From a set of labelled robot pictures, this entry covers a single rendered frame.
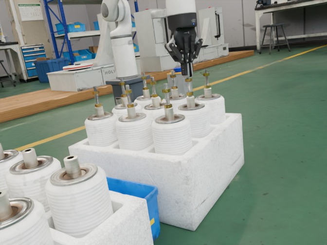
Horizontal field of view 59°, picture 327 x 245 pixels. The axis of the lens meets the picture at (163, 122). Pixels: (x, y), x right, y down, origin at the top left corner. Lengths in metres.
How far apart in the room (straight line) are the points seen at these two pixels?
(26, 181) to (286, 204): 0.61
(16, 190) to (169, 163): 0.31
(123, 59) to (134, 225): 0.86
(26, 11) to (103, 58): 4.20
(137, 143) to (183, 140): 0.13
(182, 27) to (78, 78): 2.15
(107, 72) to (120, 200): 2.54
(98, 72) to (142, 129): 2.23
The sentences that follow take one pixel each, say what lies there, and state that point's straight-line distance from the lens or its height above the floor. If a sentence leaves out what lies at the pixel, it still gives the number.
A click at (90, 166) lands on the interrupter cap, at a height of 0.25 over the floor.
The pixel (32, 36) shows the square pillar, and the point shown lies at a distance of 7.17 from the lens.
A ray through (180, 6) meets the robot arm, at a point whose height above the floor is 0.51.
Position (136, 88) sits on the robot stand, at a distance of 1.25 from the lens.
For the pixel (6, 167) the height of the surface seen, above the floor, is 0.24.
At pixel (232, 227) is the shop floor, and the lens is 0.74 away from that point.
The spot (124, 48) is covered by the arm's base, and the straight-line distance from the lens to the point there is 1.25.
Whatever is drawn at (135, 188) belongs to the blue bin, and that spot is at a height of 0.10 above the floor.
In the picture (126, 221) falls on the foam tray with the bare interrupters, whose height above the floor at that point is 0.17.
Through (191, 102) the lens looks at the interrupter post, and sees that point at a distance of 0.80.
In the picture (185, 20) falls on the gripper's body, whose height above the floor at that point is 0.48.
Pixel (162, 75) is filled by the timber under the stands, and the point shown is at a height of 0.04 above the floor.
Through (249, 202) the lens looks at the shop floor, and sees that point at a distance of 0.83.
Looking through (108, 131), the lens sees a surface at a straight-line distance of 0.83.
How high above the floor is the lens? 0.44
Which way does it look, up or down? 16 degrees down
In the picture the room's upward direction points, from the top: 8 degrees counter-clockwise
